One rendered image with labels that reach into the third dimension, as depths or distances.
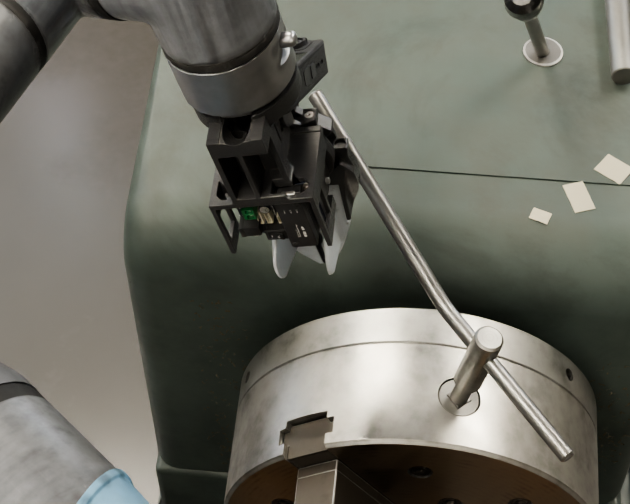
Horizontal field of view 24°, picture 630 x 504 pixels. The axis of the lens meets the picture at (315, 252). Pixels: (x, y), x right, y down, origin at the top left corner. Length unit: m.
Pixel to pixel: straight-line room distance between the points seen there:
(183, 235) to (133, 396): 1.39
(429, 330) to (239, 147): 0.32
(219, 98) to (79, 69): 2.20
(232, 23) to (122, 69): 2.22
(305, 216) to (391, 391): 0.23
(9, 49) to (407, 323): 0.46
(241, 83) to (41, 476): 0.26
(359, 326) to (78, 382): 1.48
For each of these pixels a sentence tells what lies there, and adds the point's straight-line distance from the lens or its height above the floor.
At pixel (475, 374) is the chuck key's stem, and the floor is 1.29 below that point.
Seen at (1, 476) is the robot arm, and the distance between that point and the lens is 0.90.
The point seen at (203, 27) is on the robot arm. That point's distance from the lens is 0.84.
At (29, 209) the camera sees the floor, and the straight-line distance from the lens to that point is 2.85.
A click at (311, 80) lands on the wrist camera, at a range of 1.00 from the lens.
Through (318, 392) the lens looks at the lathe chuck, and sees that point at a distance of 1.15.
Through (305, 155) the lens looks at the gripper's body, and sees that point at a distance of 0.95.
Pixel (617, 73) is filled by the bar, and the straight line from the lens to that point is 1.31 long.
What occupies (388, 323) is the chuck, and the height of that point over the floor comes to 1.23.
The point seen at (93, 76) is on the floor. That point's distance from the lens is 3.06.
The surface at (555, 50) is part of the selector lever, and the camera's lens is 1.34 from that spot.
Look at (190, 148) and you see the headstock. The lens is 1.25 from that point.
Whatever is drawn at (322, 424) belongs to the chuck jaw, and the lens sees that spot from 1.14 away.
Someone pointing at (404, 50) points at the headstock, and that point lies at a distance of 1.33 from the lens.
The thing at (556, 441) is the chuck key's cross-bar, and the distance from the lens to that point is 1.06.
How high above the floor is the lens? 2.21
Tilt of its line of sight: 54 degrees down
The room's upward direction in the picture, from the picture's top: straight up
